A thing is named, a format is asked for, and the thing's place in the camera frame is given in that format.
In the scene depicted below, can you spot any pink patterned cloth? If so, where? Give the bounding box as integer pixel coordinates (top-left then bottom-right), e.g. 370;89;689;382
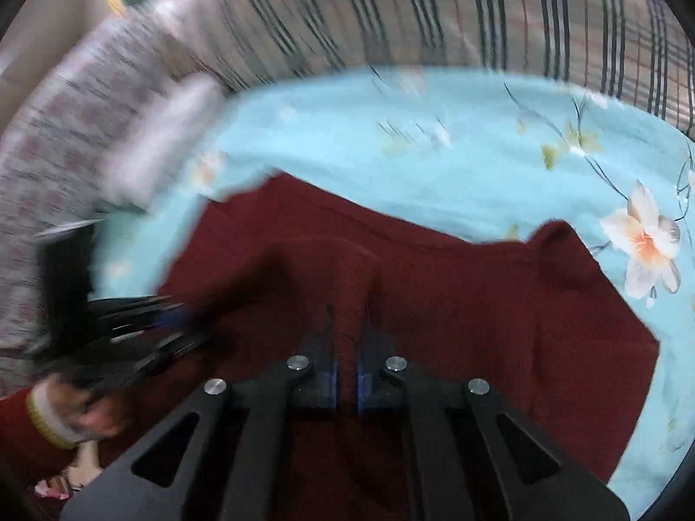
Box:
35;445;104;500

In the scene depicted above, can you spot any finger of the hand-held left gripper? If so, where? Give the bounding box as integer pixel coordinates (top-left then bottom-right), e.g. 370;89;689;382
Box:
89;294;188;338
103;330;214;389

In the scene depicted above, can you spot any white textured towel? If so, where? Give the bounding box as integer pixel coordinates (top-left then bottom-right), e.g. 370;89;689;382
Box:
100;73;226;212

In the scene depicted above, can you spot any light blue floral bed sheet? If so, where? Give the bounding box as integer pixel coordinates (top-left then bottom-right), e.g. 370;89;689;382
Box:
89;65;695;519

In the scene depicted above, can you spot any plaid pillow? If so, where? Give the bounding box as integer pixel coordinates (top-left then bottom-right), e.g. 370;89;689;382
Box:
152;0;695;136

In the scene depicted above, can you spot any white red floral quilt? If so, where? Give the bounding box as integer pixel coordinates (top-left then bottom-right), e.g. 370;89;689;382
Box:
0;16;229;392

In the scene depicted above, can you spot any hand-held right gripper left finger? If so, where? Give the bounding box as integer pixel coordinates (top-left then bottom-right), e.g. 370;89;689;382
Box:
60;304;340;521

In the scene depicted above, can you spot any person's left hand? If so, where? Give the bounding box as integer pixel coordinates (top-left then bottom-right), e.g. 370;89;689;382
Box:
54;374;136;443

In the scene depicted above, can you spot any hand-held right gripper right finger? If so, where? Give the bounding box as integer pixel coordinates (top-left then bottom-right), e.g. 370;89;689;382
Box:
355;309;631;521

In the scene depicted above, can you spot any dark red knit sweater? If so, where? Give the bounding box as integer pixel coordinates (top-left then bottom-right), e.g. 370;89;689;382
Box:
81;171;660;521

